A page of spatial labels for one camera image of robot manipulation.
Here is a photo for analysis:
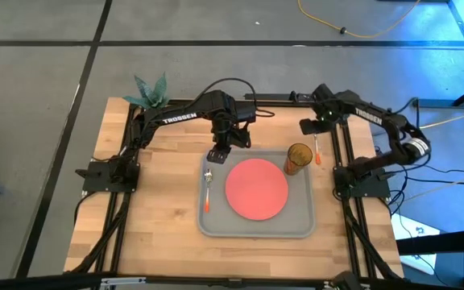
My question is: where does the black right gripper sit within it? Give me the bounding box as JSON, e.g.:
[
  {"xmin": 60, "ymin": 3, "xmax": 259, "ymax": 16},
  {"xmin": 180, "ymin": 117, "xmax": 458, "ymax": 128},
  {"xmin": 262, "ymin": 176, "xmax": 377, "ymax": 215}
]
[{"xmin": 300, "ymin": 83, "xmax": 341, "ymax": 136}]

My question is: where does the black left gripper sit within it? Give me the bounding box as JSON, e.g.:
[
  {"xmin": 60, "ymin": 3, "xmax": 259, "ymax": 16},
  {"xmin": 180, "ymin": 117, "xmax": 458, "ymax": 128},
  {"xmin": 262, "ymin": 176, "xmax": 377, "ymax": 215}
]
[{"xmin": 206, "ymin": 101, "xmax": 258, "ymax": 164}]

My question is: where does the metal fork orange handle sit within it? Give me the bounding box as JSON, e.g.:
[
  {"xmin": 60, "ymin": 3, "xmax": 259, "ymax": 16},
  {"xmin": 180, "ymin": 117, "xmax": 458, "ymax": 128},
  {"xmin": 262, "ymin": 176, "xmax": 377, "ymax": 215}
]
[{"xmin": 313, "ymin": 134, "xmax": 322, "ymax": 165}]

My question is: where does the amber ribbed plastic cup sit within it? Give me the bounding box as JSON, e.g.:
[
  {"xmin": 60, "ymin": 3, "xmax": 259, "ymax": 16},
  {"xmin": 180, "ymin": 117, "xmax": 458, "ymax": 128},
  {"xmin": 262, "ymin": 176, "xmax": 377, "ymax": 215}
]
[{"xmin": 283, "ymin": 143, "xmax": 314, "ymax": 176}]

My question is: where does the red round plate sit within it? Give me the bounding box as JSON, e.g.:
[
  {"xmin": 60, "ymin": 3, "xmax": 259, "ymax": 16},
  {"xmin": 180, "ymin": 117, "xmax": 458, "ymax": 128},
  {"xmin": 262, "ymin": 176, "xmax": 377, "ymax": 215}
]
[{"xmin": 224, "ymin": 158, "xmax": 289, "ymax": 222}]

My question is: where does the metal spoon orange handle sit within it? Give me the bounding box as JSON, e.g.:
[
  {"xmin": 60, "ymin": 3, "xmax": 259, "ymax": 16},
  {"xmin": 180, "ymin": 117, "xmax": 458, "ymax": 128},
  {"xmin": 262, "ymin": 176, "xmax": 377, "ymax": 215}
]
[{"xmin": 202, "ymin": 168, "xmax": 214, "ymax": 213}]

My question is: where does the grey plastic tray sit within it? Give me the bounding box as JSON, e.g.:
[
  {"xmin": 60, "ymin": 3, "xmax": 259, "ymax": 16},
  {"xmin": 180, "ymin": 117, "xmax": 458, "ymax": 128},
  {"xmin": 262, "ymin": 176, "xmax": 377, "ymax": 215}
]
[{"xmin": 197, "ymin": 147, "xmax": 317, "ymax": 239}]

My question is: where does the black box at table edge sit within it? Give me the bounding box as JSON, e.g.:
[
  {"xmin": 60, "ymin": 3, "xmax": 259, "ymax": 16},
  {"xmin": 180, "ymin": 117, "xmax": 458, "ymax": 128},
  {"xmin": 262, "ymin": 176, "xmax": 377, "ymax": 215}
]
[{"xmin": 244, "ymin": 91, "xmax": 317, "ymax": 102}]

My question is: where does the green plant in white pot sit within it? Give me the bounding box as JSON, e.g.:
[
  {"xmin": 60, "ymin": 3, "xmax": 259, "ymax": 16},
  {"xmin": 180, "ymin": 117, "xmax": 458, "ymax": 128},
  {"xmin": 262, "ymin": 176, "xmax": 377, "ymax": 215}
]
[{"xmin": 122, "ymin": 72, "xmax": 169, "ymax": 110}]

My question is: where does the white paper sheet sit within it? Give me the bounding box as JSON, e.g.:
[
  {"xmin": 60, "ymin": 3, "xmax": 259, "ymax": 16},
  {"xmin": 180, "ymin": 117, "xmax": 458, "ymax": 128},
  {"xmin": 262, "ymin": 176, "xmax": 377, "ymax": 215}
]
[{"xmin": 391, "ymin": 212, "xmax": 442, "ymax": 276}]

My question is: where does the black rig beam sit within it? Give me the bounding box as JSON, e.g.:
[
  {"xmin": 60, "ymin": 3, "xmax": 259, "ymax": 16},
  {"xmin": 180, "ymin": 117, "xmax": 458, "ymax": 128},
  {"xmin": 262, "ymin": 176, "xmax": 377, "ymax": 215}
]
[{"xmin": 396, "ymin": 227, "xmax": 464, "ymax": 255}]

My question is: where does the black rig crossbeam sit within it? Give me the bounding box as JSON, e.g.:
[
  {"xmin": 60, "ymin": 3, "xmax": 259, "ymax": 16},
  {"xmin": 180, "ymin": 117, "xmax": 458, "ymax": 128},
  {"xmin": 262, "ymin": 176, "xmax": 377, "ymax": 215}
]
[{"xmin": 0, "ymin": 272, "xmax": 464, "ymax": 290}]

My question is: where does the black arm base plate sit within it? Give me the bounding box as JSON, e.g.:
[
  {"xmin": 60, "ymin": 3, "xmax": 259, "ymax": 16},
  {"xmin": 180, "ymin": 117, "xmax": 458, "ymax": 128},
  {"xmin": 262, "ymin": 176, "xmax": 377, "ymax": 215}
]
[
  {"xmin": 333, "ymin": 165, "xmax": 392, "ymax": 199},
  {"xmin": 81, "ymin": 159, "xmax": 141, "ymax": 194}
]

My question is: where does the yellow cable with black connector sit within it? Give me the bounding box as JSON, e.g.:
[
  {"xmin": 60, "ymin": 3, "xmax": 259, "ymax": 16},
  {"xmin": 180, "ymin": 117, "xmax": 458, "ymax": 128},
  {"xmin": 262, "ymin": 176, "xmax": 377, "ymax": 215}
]
[{"xmin": 297, "ymin": 0, "xmax": 421, "ymax": 40}]

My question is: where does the blue metal table frame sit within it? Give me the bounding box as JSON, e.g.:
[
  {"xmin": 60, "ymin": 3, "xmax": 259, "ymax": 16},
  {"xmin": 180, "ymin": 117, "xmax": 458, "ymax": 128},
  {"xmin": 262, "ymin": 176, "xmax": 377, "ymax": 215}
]
[{"xmin": 411, "ymin": 0, "xmax": 464, "ymax": 110}]

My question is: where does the black aluminium table frame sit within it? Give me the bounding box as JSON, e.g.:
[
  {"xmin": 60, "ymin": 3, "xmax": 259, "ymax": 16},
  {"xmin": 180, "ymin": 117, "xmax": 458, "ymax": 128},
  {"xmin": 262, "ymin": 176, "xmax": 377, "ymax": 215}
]
[{"xmin": 66, "ymin": 98, "xmax": 404, "ymax": 283}]

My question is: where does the black floor cable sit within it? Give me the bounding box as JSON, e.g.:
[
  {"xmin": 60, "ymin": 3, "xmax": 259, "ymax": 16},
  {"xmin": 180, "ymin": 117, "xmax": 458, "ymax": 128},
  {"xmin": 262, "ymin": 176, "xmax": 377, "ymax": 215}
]
[
  {"xmin": 407, "ymin": 176, "xmax": 464, "ymax": 187},
  {"xmin": 425, "ymin": 163, "xmax": 464, "ymax": 175}
]

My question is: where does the beige floor cable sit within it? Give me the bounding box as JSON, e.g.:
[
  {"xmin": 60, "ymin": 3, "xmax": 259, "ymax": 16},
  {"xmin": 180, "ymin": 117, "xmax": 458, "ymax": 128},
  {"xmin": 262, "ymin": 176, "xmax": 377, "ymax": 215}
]
[{"xmin": 400, "ymin": 167, "xmax": 464, "ymax": 203}]

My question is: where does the yellow extension cord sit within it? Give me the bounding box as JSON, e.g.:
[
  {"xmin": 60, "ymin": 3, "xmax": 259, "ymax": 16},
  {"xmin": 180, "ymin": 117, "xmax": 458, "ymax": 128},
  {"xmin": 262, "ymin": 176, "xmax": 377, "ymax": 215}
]
[{"xmin": 419, "ymin": 105, "xmax": 464, "ymax": 130}]

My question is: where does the silver metal bracket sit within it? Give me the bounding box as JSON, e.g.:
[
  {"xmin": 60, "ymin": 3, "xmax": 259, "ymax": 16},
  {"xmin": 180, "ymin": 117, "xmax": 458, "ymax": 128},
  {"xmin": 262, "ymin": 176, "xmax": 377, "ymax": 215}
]
[{"xmin": 100, "ymin": 276, "xmax": 147, "ymax": 288}]

